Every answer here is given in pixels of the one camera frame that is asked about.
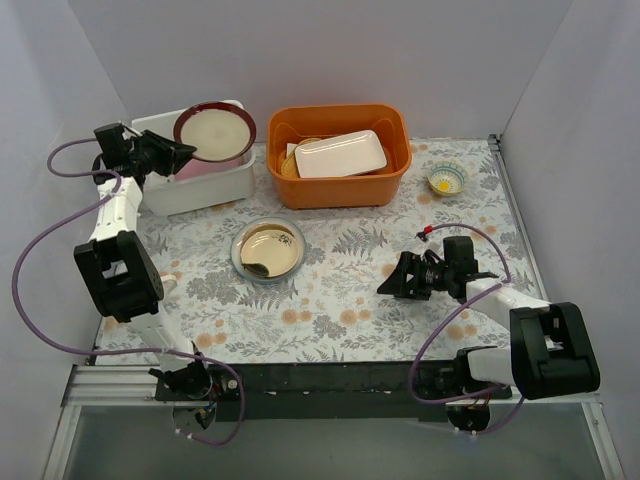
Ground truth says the pink plate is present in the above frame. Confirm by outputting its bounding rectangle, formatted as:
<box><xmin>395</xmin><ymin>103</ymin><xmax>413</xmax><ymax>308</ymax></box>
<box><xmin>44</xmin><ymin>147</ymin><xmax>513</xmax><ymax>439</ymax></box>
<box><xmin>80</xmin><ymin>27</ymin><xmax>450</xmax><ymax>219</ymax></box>
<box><xmin>174</xmin><ymin>157</ymin><xmax>244</xmax><ymax>181</ymax></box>

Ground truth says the dark red rimmed plate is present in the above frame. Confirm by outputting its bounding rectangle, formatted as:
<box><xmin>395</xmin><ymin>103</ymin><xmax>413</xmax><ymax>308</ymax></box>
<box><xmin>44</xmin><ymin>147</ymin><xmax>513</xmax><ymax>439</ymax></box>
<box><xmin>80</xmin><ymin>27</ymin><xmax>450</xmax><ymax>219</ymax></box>
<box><xmin>173</xmin><ymin>102</ymin><xmax>257</xmax><ymax>163</ymax></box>

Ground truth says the cream plate with black mark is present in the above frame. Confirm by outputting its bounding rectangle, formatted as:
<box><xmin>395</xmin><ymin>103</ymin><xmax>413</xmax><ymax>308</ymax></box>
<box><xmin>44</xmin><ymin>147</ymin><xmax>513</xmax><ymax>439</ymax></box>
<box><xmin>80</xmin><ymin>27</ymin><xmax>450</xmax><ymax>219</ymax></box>
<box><xmin>240</xmin><ymin>225</ymin><xmax>302</xmax><ymax>279</ymax></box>

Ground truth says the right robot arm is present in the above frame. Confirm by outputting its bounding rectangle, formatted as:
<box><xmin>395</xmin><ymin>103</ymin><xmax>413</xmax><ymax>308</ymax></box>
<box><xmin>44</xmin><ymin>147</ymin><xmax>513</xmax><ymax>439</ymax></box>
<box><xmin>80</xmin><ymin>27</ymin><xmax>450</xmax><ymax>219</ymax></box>
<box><xmin>377</xmin><ymin>236</ymin><xmax>601</xmax><ymax>404</ymax></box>

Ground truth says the white plastic bin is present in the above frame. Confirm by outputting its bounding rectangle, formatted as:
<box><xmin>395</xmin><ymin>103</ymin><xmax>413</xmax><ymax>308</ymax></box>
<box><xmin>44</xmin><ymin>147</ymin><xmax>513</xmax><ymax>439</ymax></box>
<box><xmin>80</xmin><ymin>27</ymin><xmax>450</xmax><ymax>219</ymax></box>
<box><xmin>130</xmin><ymin>99</ymin><xmax>257</xmax><ymax>217</ymax></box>

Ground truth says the orange plastic bin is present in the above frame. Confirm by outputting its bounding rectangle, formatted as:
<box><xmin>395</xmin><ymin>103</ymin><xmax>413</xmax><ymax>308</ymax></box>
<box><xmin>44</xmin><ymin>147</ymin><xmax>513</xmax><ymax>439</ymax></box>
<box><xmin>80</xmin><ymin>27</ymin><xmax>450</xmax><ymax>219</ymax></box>
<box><xmin>266</xmin><ymin>103</ymin><xmax>412</xmax><ymax>209</ymax></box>

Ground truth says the tan round plate in bin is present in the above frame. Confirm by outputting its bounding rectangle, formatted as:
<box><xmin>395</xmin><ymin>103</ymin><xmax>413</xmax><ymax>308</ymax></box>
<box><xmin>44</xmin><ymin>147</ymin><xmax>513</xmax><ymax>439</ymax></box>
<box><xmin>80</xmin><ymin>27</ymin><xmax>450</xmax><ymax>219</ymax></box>
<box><xmin>279</xmin><ymin>138</ymin><xmax>319</xmax><ymax>179</ymax></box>

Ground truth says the patterned small bowl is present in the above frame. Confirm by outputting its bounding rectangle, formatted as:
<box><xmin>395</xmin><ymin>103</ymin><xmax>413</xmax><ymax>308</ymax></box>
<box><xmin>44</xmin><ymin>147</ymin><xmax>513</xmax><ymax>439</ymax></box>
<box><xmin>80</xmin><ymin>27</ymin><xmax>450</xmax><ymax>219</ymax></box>
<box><xmin>427</xmin><ymin>160</ymin><xmax>469</xmax><ymax>196</ymax></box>

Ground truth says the white ceramic mug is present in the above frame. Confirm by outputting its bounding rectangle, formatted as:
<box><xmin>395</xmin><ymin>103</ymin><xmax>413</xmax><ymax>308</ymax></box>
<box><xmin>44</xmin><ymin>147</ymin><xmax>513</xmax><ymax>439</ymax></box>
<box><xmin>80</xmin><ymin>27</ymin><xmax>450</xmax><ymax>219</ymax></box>
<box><xmin>160</xmin><ymin>274</ymin><xmax>178</xmax><ymax>296</ymax></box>

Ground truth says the white rectangular tray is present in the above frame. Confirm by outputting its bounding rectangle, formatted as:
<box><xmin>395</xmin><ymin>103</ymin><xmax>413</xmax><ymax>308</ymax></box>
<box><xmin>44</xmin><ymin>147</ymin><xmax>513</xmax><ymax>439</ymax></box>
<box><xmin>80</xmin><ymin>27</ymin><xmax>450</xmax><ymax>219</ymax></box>
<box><xmin>292</xmin><ymin>130</ymin><xmax>388</xmax><ymax>179</ymax></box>

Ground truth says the floral table mat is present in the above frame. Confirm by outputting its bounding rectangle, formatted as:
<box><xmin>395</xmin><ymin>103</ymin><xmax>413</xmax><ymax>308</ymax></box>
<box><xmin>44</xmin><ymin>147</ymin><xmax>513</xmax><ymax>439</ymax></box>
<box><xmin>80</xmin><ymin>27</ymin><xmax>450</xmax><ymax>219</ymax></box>
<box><xmin>138</xmin><ymin>140</ymin><xmax>542</xmax><ymax>363</ymax></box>

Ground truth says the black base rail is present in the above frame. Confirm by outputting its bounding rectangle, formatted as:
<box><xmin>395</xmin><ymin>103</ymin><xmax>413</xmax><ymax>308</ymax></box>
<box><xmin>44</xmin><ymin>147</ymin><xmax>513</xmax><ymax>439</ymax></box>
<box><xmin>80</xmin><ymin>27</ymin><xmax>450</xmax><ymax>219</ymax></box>
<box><xmin>154</xmin><ymin>360</ymin><xmax>481</xmax><ymax>422</ymax></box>

